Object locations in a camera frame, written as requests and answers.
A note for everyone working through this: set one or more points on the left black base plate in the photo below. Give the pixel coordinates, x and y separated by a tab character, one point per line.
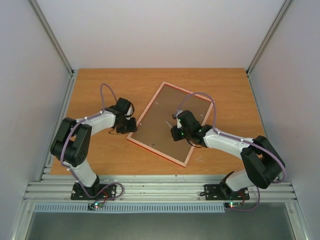
93	193

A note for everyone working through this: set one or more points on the left small circuit board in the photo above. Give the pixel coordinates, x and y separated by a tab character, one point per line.
96	205

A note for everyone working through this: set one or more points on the aluminium corner post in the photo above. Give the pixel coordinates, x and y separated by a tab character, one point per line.
46	26
269	34

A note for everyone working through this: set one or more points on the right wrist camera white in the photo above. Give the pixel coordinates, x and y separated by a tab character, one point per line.
176	116

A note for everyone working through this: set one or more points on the aluminium front rail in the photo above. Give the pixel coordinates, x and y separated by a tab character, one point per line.
152	189

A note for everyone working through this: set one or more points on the red picture frame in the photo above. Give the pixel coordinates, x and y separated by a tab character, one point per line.
154	150

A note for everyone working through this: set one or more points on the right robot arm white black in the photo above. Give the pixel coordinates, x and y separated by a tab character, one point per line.
262	163

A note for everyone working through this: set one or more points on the small circuit board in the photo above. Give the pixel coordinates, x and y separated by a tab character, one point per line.
233	205
96	205

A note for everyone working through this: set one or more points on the right aluminium corner post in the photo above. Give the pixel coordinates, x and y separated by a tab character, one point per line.
269	34

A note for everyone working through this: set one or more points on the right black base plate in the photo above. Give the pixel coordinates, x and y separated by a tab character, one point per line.
213	192

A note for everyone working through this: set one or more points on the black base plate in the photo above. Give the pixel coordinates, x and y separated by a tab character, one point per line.
213	192
93	193

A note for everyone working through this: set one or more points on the left aluminium corner post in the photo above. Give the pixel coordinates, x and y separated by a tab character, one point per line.
46	26

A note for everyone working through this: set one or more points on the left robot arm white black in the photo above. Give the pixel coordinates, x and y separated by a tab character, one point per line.
72	140

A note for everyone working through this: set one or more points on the right small circuit board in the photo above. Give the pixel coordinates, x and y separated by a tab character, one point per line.
233	205

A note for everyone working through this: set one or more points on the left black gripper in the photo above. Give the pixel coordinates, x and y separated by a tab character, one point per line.
133	128

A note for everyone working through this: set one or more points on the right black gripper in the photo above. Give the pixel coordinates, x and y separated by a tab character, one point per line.
175	133

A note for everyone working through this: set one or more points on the grey slotted cable duct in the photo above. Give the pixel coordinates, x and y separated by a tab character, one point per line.
129	208

